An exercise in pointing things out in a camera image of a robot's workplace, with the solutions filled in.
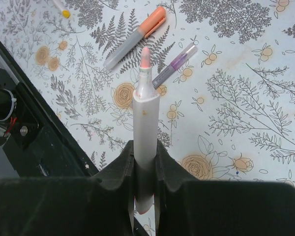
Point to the purple pen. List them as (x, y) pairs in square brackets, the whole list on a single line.
[(186, 54)]

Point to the floral table mat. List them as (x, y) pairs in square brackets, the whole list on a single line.
[(227, 114)]

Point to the yellow tipped white pen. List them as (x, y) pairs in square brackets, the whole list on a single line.
[(61, 7)]

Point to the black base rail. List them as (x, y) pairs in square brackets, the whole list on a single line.
[(34, 140)]

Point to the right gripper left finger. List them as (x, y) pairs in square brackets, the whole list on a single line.
[(101, 205)]

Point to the grey highlighter pen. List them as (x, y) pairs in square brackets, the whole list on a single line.
[(144, 30)]

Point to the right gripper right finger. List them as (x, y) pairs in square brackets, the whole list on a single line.
[(187, 206)]

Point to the pink white pen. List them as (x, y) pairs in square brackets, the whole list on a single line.
[(146, 102)]

